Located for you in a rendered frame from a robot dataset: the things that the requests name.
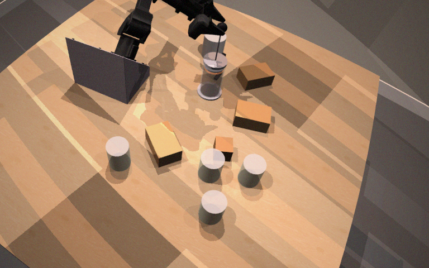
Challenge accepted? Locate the tan cube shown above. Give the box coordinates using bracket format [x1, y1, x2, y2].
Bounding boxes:
[213, 136, 233, 162]

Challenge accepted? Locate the glass french press with black plunger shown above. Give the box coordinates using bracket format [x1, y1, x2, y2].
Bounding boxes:
[197, 22, 228, 101]

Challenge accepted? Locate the tan rectangular block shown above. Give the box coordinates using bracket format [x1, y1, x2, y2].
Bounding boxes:
[236, 63, 275, 91]
[145, 121, 182, 168]
[232, 99, 271, 133]

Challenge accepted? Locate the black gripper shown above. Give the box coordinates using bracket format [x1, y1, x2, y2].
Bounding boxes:
[174, 0, 225, 40]

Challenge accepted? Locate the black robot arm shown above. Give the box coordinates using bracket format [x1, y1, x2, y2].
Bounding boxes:
[111, 0, 209, 61]

